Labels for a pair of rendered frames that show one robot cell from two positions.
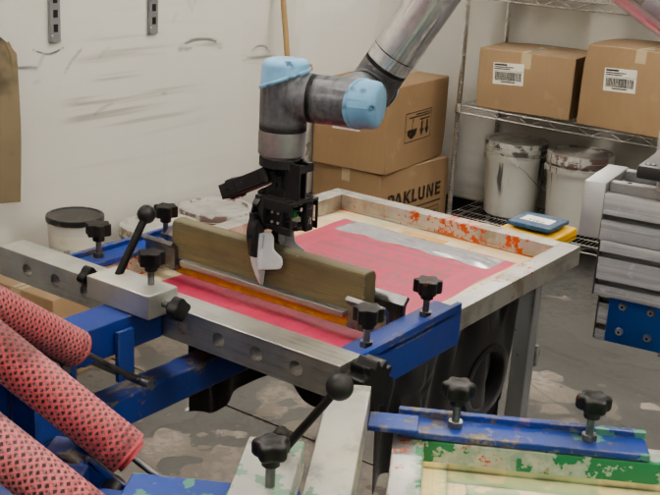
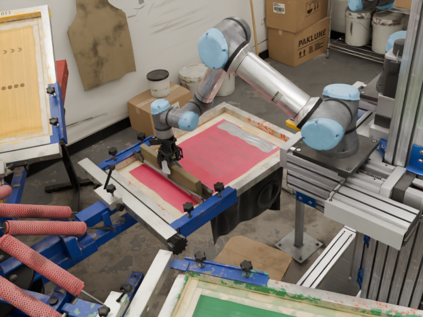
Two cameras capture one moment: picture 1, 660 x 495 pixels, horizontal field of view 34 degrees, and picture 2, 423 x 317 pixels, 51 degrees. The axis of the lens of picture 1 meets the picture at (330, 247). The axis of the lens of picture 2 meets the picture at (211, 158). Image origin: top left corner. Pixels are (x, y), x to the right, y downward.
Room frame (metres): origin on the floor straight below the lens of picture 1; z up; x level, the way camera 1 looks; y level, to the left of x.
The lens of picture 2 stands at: (0.24, -0.52, 2.19)
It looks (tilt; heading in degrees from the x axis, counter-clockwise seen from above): 36 degrees down; 17
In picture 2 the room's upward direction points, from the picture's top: 7 degrees counter-clockwise
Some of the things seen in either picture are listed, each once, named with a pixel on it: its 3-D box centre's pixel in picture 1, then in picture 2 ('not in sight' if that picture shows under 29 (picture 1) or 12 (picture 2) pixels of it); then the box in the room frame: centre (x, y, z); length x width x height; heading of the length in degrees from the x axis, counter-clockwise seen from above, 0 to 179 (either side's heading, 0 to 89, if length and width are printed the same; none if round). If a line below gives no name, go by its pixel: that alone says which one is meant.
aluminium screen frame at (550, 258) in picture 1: (339, 267); (205, 157); (1.82, -0.02, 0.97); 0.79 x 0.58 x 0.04; 144
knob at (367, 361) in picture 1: (358, 381); (175, 242); (1.25, -0.05, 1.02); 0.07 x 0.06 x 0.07; 144
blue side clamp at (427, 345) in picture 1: (395, 346); (206, 211); (1.47, -0.11, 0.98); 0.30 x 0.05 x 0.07; 144
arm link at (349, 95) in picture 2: not in sight; (339, 105); (1.56, -0.59, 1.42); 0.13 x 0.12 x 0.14; 162
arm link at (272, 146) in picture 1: (283, 143); (165, 130); (1.65, 0.08, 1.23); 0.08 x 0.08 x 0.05
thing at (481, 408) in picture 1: (433, 380); (243, 198); (1.76, -0.20, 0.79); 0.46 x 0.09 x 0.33; 144
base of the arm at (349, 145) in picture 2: not in sight; (337, 134); (1.57, -0.59, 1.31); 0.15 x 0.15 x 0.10
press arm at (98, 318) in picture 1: (102, 331); (99, 211); (1.37, 0.31, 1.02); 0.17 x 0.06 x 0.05; 144
